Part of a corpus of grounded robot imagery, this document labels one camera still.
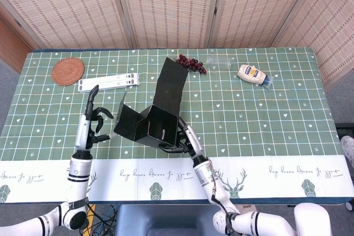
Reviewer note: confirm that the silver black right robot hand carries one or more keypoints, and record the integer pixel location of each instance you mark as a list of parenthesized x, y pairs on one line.
[(193, 143)]

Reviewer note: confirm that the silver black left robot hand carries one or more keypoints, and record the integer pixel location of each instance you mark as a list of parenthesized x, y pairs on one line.
[(83, 133)]

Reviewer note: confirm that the black cardboard box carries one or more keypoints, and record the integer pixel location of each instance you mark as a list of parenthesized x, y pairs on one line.
[(166, 125)]

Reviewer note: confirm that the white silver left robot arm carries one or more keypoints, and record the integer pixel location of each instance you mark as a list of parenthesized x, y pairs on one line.
[(78, 175)]

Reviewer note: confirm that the green checked deer tablecloth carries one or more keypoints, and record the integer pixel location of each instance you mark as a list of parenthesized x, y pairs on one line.
[(249, 125)]

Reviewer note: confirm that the white folding laptop stand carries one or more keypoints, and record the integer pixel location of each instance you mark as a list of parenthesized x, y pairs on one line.
[(110, 79)]

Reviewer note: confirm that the round woven rattan coaster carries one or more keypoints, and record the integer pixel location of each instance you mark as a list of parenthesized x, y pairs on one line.
[(67, 71)]

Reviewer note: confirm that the bunch of red grapes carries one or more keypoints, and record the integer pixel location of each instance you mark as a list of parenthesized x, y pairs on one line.
[(193, 64)]

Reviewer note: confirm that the grey robot torso base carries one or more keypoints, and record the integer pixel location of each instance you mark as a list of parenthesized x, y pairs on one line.
[(166, 219)]

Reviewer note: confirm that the clear plastic cup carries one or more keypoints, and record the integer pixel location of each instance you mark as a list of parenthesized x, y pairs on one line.
[(219, 63)]

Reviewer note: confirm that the mayonnaise squeeze bottle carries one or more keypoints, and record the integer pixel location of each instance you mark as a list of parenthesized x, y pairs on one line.
[(251, 74)]

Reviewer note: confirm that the brown wooden door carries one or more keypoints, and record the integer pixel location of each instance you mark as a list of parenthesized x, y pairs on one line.
[(13, 51)]

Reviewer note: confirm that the woven bamboo folding screen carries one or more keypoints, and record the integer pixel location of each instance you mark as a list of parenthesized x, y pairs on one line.
[(166, 6)]

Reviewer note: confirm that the white sneaker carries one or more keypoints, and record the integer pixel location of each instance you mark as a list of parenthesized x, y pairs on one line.
[(349, 150)]

